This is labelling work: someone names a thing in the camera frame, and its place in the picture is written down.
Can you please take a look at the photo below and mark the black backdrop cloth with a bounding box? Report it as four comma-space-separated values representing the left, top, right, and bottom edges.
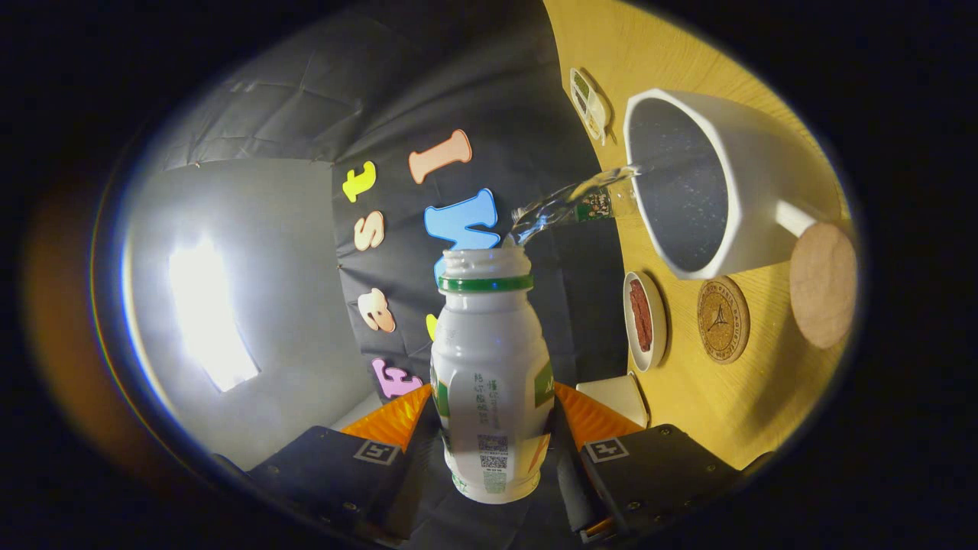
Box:
157, 0, 631, 547

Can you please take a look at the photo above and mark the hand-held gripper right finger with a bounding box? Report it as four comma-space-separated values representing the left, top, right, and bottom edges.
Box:
552, 380, 743, 545

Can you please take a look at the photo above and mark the white divided dish with beans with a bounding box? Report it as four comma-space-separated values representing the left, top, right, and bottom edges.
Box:
568, 67, 612, 146

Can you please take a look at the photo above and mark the white juice bottle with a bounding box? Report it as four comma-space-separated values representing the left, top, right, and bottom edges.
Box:
429, 246, 555, 505

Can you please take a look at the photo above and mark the wooden table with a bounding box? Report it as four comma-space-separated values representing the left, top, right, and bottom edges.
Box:
542, 0, 853, 471

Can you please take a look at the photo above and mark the red meat slice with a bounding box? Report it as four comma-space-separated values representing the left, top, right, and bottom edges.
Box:
629, 279, 652, 329
633, 302, 655, 354

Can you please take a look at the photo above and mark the ceiling light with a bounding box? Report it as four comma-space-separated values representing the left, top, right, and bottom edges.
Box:
168, 237, 261, 394

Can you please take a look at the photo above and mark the white cup with cork handle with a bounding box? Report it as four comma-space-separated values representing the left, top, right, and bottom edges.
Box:
623, 88, 858, 351

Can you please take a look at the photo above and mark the white toaster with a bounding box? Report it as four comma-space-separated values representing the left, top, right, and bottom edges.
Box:
575, 373, 650, 429

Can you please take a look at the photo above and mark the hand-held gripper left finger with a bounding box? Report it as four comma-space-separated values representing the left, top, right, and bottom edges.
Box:
246, 383, 452, 545

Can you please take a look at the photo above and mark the white round plate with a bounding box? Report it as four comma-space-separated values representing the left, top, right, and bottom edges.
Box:
623, 270, 669, 373

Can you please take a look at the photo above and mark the round cork coaster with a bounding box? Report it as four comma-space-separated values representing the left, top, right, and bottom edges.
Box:
696, 277, 751, 364

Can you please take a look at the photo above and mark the clear plastic water bottle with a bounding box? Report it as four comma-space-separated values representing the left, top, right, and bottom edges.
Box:
508, 164, 643, 247

